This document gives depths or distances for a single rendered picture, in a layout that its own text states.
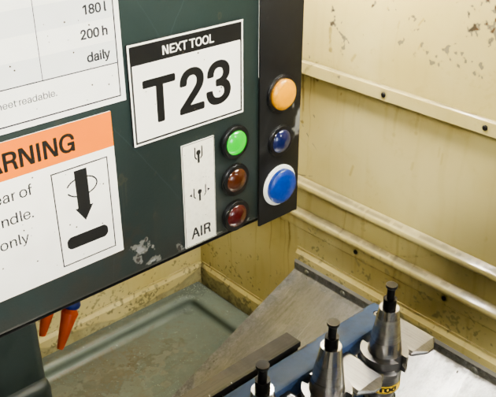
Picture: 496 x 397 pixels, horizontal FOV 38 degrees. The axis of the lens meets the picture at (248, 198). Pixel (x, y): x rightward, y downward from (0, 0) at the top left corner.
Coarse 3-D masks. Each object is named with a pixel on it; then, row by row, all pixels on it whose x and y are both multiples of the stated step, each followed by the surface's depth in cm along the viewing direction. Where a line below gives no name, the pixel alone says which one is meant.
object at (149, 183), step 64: (128, 0) 45; (192, 0) 48; (256, 0) 52; (256, 64) 54; (128, 128) 48; (192, 128) 52; (256, 128) 57; (128, 192) 50; (256, 192) 59; (128, 256) 52; (0, 320) 47
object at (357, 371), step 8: (344, 360) 95; (352, 360) 95; (360, 360) 95; (344, 368) 94; (352, 368) 94; (360, 368) 94; (368, 368) 94; (344, 376) 92; (352, 376) 92; (360, 376) 92; (368, 376) 92; (376, 376) 92; (352, 384) 91; (360, 384) 91; (368, 384) 91; (376, 384) 91; (360, 392) 90; (368, 392) 90
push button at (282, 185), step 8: (272, 176) 59; (280, 176) 59; (288, 176) 60; (272, 184) 59; (280, 184) 59; (288, 184) 60; (272, 192) 59; (280, 192) 60; (288, 192) 61; (272, 200) 60; (280, 200) 60
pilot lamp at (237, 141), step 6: (234, 132) 54; (240, 132) 55; (234, 138) 54; (240, 138) 55; (228, 144) 54; (234, 144) 55; (240, 144) 55; (228, 150) 55; (234, 150) 55; (240, 150) 55
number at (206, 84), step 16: (176, 64) 49; (192, 64) 50; (208, 64) 51; (224, 64) 52; (176, 80) 49; (192, 80) 50; (208, 80) 51; (224, 80) 52; (176, 96) 50; (192, 96) 51; (208, 96) 52; (224, 96) 53; (192, 112) 51; (208, 112) 52
